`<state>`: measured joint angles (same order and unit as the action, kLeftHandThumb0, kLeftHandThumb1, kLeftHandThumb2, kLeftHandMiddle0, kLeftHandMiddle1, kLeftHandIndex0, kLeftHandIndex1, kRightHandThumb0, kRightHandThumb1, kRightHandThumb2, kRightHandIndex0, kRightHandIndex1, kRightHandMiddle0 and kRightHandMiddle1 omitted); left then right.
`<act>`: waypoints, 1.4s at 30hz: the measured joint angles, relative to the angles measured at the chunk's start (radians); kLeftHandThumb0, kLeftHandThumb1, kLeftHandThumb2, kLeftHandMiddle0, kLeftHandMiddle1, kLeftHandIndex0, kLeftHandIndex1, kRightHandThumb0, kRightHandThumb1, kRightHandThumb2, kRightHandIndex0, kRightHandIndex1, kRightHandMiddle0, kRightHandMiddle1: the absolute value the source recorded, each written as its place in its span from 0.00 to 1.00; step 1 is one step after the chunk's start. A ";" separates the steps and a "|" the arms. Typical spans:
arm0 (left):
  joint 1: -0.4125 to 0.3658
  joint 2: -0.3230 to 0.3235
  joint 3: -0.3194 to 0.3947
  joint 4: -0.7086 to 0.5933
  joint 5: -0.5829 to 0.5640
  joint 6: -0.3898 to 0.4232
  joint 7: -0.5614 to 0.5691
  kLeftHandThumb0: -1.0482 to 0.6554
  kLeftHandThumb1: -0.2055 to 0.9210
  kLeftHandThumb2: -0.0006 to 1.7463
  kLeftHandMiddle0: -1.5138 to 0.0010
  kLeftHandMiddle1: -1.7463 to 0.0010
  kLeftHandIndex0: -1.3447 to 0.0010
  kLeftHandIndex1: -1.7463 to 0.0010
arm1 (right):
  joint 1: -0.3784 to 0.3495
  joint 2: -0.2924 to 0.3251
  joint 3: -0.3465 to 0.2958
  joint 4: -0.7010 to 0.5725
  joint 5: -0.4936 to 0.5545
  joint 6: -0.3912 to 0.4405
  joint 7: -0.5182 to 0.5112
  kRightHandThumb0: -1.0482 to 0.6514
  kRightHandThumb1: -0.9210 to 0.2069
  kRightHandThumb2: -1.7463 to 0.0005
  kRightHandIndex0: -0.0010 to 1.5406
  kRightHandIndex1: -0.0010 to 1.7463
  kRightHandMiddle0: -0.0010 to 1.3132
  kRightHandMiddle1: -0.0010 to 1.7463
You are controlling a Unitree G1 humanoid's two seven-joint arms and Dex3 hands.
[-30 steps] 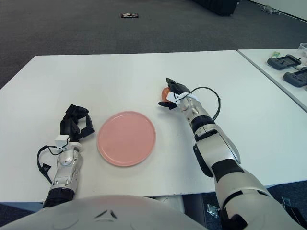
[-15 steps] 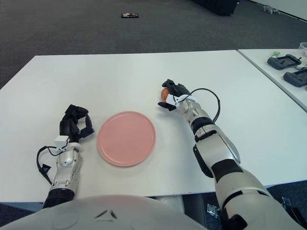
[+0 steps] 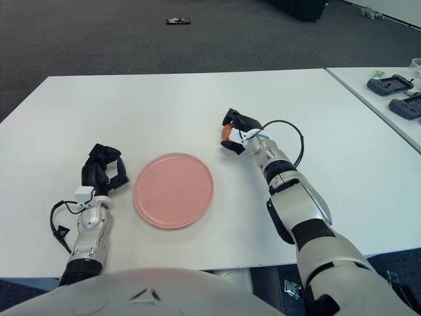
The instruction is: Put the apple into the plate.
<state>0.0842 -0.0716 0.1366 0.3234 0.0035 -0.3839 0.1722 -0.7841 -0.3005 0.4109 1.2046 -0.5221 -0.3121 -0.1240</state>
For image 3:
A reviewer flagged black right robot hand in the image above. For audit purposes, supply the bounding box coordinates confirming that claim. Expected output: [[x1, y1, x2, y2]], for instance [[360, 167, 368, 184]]
[[219, 107, 264, 155]]

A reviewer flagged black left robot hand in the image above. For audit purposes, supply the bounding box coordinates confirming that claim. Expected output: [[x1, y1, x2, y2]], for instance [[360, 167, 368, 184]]
[[80, 143, 131, 198]]

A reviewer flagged pink round plate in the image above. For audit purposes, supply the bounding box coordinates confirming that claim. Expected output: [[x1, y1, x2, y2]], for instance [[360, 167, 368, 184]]
[[132, 152, 215, 230]]

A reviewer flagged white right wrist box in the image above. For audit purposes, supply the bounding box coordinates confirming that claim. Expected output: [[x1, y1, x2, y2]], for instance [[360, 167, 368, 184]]
[[229, 127, 248, 145]]

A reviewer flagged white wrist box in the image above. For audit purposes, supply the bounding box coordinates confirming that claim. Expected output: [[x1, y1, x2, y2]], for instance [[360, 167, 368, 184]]
[[74, 186, 95, 202], [229, 127, 248, 145]]

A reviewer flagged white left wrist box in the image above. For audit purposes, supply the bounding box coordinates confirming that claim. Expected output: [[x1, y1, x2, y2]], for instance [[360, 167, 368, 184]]
[[74, 186, 95, 202]]

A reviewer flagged small black red floor object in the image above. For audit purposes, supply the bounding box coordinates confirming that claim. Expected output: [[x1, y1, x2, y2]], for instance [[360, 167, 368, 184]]
[[165, 16, 192, 26]]

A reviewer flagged grey robot torso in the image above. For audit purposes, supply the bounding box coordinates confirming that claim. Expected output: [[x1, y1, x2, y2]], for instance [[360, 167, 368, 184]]
[[0, 268, 287, 316]]

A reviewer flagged black furniture block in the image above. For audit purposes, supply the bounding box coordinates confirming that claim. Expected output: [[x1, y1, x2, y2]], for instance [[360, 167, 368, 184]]
[[268, 0, 330, 23]]

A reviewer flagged grey handheld controller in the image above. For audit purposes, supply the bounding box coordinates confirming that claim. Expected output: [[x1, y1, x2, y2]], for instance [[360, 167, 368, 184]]
[[387, 95, 421, 120], [366, 74, 414, 97]]

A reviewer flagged small grey robot toy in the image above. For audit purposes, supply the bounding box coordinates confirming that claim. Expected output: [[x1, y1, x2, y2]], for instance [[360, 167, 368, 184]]
[[358, 6, 385, 20]]

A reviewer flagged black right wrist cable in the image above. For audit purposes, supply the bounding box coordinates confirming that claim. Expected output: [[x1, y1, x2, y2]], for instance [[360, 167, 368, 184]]
[[259, 120, 305, 167]]

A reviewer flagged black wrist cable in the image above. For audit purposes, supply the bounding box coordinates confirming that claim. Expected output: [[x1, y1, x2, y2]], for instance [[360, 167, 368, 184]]
[[259, 120, 305, 167], [49, 199, 83, 254]]

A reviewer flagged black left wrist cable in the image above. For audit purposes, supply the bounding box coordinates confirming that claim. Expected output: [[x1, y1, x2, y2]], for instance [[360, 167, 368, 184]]
[[49, 199, 83, 254]]

